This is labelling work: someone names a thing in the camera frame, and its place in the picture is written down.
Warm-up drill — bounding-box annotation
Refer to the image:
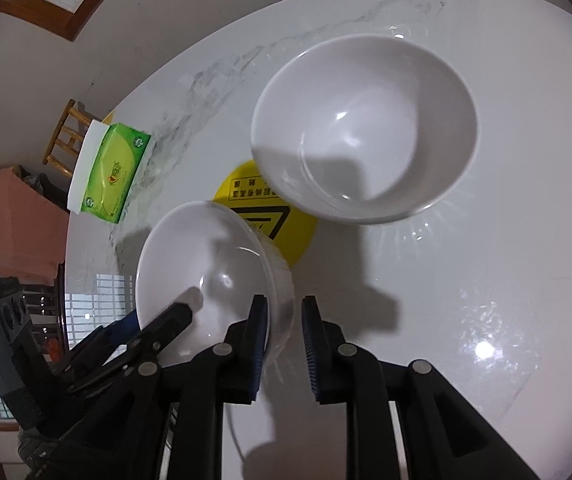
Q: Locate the white pink Rabbit bowl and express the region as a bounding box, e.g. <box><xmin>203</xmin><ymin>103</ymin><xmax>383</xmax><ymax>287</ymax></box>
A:
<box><xmin>135</xmin><ymin>200</ymin><xmax>295</xmax><ymax>366</ymax></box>

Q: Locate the white blue ribbed bowl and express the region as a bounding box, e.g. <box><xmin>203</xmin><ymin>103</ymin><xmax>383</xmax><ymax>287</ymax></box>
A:
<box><xmin>250</xmin><ymin>34</ymin><xmax>479</xmax><ymax>224</ymax></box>

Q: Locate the dark chair at left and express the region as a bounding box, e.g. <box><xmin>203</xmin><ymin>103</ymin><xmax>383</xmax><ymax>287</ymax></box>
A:
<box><xmin>23</xmin><ymin>263</ymin><xmax>69</xmax><ymax>363</ymax></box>

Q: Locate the yellow warning sticker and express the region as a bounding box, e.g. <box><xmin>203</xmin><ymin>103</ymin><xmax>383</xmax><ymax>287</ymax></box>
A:
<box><xmin>213</xmin><ymin>160</ymin><xmax>317</xmax><ymax>268</ymax></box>

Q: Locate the green tissue box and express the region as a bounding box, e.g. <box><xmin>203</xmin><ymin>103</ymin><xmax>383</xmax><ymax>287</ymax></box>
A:
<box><xmin>66</xmin><ymin>120</ymin><xmax>151</xmax><ymax>223</ymax></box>

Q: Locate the light bamboo chair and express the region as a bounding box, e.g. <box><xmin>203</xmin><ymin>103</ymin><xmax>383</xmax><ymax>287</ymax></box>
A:
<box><xmin>43</xmin><ymin>99</ymin><xmax>95</xmax><ymax>179</ymax></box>

